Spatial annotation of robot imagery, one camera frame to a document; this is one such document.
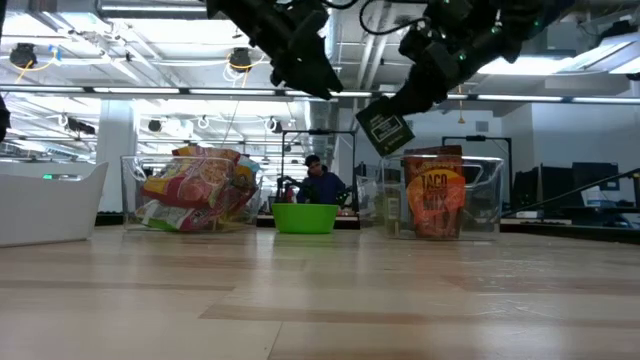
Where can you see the black diagonal bar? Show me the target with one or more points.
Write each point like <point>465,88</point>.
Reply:
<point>570,190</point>

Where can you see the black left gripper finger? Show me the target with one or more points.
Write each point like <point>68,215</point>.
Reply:
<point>315,75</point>

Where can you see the blue ramen packet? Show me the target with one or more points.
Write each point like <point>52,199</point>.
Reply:
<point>246,172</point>

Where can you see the brown snack packet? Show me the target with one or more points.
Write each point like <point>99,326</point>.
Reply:
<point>434,195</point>

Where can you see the black-lid spice jar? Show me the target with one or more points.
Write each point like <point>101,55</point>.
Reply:
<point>392,210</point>

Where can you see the white rectangular dish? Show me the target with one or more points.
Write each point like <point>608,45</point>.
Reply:
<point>45,210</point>

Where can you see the black round ceiling fixture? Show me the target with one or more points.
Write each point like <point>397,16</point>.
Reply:
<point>154,125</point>
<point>240,59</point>
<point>23,55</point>

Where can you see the green plastic bowl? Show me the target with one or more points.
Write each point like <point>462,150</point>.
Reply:
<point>305,218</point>

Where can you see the black metal stand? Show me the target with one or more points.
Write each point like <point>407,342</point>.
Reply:
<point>320,132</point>
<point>475,138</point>

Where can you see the orange red noodle packet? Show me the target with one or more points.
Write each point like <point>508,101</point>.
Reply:
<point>165,220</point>

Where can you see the clear plastic bin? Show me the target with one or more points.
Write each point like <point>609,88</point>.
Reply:
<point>485,210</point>
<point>131,200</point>

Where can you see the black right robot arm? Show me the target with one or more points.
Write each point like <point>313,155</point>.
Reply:
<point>535,20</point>

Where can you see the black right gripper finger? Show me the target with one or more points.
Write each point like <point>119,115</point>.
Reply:
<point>422,92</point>

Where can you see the black computer monitor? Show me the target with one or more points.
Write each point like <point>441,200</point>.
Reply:
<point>526,182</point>
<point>597,172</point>

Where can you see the person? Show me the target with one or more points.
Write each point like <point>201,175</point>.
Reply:
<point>322,186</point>

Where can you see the dark green tea packet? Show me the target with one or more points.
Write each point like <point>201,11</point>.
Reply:
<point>385,127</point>

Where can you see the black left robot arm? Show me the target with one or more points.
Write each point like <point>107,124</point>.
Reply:
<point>3,120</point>

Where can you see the red yellow ramen packet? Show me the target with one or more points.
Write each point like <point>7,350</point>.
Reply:
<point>195,180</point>

